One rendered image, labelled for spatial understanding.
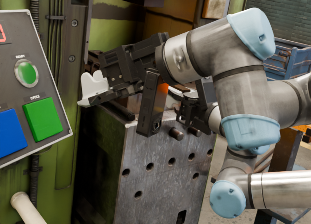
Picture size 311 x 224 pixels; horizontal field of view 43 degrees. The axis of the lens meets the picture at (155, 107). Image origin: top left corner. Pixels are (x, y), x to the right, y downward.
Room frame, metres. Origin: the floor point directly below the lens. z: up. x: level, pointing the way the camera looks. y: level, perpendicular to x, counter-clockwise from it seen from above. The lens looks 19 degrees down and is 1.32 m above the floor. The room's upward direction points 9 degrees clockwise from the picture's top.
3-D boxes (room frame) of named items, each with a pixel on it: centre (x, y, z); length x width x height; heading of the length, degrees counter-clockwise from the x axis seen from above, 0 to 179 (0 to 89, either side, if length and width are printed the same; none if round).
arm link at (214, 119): (0.93, -0.18, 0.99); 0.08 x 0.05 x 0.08; 131
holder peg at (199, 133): (1.12, -0.13, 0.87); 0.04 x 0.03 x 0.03; 41
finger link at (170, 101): (1.06, -0.04, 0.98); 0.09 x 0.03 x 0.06; 44
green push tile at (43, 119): (0.71, 0.22, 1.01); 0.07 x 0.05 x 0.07; 156
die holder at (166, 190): (1.31, 0.11, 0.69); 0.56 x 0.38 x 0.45; 41
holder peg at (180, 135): (1.07, -0.07, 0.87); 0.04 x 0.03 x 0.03; 41
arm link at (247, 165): (0.86, -0.22, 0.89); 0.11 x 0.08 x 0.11; 163
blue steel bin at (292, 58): (5.10, -1.22, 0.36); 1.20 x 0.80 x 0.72; 53
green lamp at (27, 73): (0.73, 0.26, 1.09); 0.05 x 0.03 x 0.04; 131
